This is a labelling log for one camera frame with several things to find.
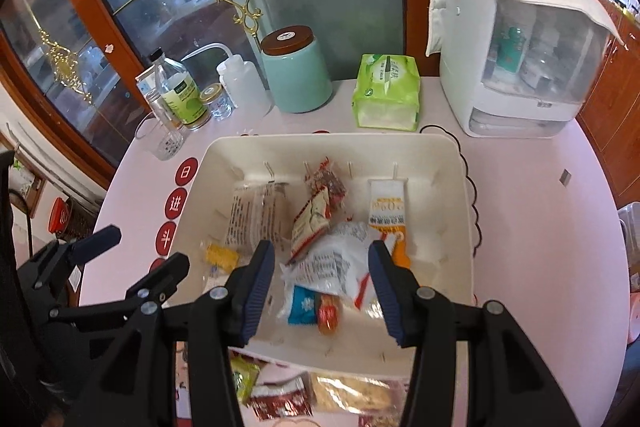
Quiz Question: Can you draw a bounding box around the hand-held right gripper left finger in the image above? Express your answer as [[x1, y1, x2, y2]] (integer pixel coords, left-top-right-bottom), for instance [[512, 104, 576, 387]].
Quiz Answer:
[[62, 239, 277, 427]]

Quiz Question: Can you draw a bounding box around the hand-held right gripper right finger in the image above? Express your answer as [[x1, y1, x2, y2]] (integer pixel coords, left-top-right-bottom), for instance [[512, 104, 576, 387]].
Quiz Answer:
[[367, 239, 583, 427]]

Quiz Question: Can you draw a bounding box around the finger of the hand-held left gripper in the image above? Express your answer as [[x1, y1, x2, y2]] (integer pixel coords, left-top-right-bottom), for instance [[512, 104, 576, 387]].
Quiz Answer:
[[17, 226, 122, 303], [47, 253, 191, 335]]

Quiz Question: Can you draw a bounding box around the white crinkled snack packet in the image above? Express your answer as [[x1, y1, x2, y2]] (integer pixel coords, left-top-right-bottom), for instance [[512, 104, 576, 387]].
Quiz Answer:
[[280, 219, 386, 313]]

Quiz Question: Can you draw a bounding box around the clear bread bag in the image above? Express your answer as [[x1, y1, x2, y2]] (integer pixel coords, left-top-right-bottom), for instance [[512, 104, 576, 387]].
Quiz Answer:
[[225, 181, 291, 253]]

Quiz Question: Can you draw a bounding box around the white and orange oat bar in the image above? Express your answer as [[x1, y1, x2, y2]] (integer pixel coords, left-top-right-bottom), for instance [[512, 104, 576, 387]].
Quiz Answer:
[[367, 177, 413, 270]]

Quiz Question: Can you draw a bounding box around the white plastic bin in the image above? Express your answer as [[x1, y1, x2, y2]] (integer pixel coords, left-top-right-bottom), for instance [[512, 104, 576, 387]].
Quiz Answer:
[[161, 133, 476, 380]]

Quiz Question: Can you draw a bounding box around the red object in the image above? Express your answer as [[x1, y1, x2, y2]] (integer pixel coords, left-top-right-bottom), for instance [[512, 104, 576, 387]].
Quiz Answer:
[[47, 197, 71, 235]]

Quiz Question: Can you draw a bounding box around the blue and white snack packet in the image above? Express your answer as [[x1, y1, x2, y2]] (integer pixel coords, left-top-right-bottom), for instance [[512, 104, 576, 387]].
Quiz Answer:
[[287, 284, 321, 325]]

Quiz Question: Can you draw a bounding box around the yellow candy packet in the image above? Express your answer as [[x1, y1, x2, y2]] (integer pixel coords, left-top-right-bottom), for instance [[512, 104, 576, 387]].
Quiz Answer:
[[202, 242, 241, 270]]

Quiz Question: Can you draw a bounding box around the orange sausage packet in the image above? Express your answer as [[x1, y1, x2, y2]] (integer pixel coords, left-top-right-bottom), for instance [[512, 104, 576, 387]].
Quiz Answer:
[[317, 292, 341, 335]]

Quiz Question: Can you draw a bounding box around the green snack packet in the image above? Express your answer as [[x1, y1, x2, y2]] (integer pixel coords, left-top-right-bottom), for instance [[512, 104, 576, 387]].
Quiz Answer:
[[230, 354, 261, 405]]

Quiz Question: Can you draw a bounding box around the yellow cracker packet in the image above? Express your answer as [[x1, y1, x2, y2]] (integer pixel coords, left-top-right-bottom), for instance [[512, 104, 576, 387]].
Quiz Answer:
[[307, 372, 408, 415]]

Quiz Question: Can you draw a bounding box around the red candy packet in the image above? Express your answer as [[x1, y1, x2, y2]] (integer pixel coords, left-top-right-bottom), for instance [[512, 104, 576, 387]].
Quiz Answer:
[[250, 379, 313, 420]]

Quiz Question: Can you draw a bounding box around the clear glass cup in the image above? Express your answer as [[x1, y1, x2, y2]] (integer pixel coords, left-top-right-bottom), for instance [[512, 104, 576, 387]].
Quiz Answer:
[[134, 112, 183, 161]]

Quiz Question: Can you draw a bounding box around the green label bottle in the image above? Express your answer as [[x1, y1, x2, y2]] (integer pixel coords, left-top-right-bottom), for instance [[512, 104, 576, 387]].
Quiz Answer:
[[150, 48, 211, 130]]

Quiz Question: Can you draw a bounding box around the small jar with gold lid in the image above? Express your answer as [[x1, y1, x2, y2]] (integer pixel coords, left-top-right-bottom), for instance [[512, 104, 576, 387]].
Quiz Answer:
[[200, 83, 235, 122]]

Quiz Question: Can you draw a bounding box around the white squeeze bottle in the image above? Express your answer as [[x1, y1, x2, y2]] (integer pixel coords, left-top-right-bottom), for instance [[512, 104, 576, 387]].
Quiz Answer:
[[181, 43, 273, 118]]

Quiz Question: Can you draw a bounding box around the green tissue pack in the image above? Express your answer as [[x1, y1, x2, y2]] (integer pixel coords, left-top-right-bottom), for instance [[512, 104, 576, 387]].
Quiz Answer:
[[351, 54, 421, 130]]

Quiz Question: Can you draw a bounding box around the teal canister with brown lid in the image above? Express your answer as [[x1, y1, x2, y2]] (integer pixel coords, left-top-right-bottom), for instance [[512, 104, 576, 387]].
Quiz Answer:
[[260, 25, 333, 114]]

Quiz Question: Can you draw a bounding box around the white countertop appliance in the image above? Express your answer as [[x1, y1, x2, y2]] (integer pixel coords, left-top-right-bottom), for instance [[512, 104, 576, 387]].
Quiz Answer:
[[437, 0, 608, 138]]

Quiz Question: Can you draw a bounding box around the brown wooden cabinet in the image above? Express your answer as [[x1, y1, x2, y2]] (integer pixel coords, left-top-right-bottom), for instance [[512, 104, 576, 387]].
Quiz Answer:
[[575, 0, 640, 208]]

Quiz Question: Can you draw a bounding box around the black cable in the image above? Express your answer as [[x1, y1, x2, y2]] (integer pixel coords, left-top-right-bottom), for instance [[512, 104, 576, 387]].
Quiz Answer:
[[419, 125, 481, 253]]

